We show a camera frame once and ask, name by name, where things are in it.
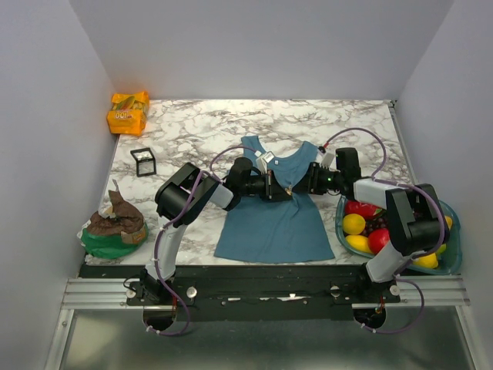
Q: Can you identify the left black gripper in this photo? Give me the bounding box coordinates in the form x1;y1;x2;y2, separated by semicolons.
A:
240;170;291;201

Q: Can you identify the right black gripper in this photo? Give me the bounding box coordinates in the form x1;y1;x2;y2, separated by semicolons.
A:
290;162;343;196

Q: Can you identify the blue tank top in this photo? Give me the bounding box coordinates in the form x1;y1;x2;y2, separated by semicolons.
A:
214;141;334;264

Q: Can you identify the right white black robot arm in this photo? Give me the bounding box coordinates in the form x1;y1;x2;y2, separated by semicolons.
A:
293;147;450;302

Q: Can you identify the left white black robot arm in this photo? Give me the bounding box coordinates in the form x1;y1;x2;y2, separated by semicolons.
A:
139;156;292;304

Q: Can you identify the black brooch box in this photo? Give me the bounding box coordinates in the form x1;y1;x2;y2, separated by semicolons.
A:
130;147;156;177

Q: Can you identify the yellow lemon upper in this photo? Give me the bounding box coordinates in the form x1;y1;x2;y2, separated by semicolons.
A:
342;214;366;235

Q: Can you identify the yellow lemon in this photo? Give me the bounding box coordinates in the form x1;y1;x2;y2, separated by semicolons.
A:
412;253;439;269
342;214;366;235
345;234;373;254

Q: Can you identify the red dragon fruit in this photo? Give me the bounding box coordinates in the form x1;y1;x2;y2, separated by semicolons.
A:
344;200;383;220

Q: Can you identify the teal glass fruit bowl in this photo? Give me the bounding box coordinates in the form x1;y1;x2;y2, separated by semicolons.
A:
335;197;462;275

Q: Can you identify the yellow lemon lower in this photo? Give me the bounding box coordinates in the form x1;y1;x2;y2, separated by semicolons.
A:
345;234;373;254

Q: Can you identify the purple grapes bunch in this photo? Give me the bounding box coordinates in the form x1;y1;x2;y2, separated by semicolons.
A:
361;217;387;237

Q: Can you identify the red apple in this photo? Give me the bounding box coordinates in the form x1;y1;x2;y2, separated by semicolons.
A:
367;228;390;254

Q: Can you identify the yellow lemon front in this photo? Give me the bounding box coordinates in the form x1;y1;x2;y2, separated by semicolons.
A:
412;253;439;269

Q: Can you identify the orange snack packet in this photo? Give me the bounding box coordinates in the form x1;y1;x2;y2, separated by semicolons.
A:
106;91;149;136

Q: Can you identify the brown green snack bag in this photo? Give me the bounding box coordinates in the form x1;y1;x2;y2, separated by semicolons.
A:
77;180;149;260

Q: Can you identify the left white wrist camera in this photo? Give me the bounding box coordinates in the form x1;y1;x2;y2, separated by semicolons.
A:
256;151;275;173

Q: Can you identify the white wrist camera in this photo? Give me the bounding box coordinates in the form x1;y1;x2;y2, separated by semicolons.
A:
256;151;275;173
316;146;335;170

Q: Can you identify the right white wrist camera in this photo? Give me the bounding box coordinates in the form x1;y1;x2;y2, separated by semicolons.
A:
316;146;335;170

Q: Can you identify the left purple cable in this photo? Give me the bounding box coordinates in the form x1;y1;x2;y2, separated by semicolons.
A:
145;144;259;336

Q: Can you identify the purple cable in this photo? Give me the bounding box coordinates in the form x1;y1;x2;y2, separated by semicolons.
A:
145;144;259;336
323;127;451;335

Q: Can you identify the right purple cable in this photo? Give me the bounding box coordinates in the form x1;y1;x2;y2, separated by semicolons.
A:
323;127;451;335

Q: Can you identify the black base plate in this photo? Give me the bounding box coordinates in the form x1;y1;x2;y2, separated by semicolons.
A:
79;265;400;323

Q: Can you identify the aluminium frame rail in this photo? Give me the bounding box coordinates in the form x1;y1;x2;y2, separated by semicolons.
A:
61;275;471;310

